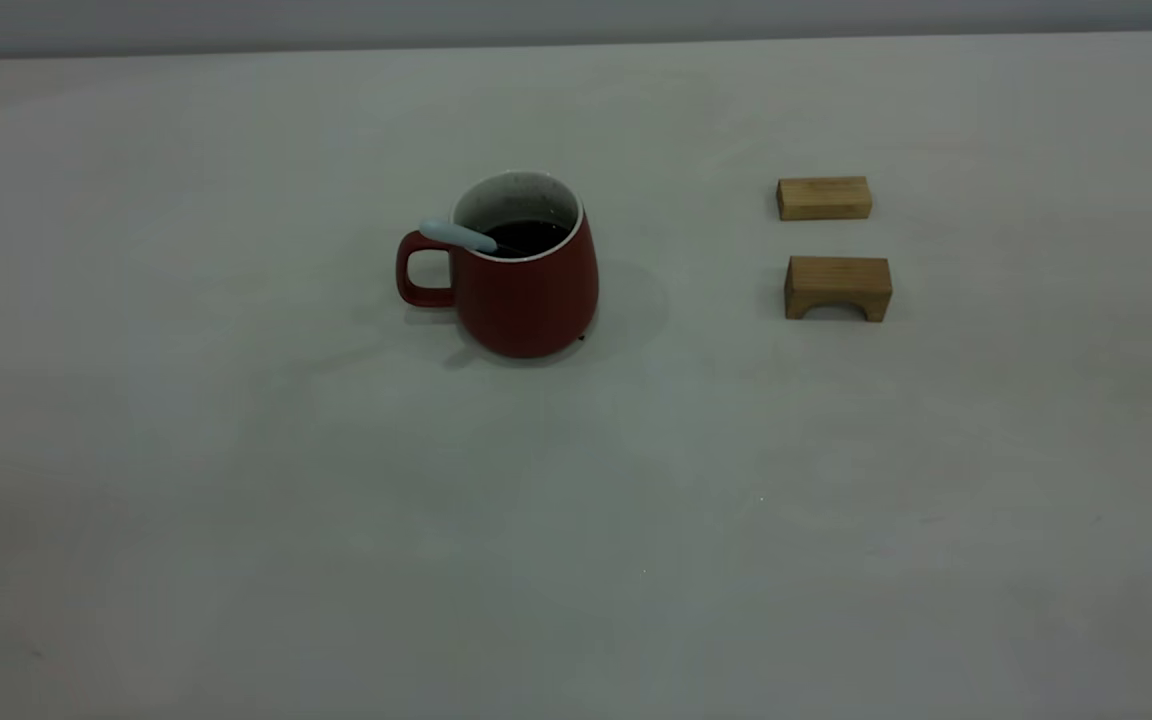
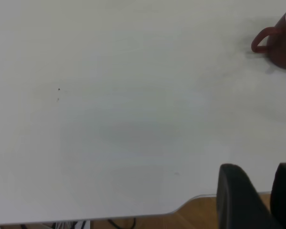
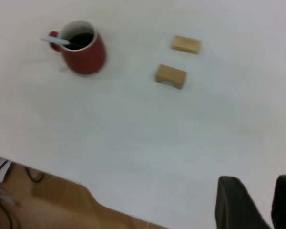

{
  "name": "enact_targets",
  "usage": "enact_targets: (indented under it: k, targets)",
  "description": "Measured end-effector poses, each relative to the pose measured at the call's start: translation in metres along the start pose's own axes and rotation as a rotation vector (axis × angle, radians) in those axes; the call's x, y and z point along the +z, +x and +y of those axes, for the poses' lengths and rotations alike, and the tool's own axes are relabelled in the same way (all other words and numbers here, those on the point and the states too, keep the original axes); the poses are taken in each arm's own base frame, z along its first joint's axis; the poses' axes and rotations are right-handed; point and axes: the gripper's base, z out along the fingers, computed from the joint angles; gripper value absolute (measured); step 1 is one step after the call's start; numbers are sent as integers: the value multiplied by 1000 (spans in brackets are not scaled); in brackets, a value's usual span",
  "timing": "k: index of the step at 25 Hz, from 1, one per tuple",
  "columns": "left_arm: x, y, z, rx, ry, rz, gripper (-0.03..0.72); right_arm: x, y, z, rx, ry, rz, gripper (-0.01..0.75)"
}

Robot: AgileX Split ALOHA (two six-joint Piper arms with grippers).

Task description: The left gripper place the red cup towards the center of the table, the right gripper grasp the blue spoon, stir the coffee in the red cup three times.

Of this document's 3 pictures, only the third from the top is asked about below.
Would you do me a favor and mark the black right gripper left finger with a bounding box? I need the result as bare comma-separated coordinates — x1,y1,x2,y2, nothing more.
214,176,273,229

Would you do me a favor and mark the red ceramic mug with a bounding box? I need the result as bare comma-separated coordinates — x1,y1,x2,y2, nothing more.
48,20,107,75

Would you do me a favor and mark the spoon with light blue handle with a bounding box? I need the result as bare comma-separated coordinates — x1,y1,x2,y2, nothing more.
40,36,86,48

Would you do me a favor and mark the wooden block with arch notch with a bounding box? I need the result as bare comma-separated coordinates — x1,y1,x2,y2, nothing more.
154,64,188,91

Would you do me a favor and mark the plain rectangular wooden block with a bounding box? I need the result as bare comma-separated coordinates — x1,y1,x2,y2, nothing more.
171,35,202,55

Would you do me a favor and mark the white power strip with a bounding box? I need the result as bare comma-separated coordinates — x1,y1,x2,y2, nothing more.
0,159,12,184

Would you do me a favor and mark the black floor cable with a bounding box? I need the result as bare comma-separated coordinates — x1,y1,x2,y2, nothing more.
25,166,45,185

